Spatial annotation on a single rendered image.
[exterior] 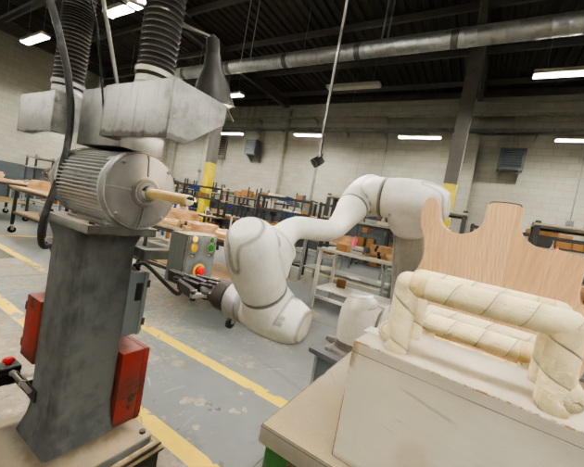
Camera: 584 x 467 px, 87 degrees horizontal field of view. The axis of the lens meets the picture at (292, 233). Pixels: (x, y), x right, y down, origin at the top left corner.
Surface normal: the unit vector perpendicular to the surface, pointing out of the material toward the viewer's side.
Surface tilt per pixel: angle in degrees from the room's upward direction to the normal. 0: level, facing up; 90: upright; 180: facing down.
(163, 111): 90
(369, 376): 90
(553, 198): 90
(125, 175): 86
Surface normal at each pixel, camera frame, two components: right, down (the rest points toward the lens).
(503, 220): -0.55, -0.06
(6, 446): -0.04, -0.92
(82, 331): 0.84, 0.18
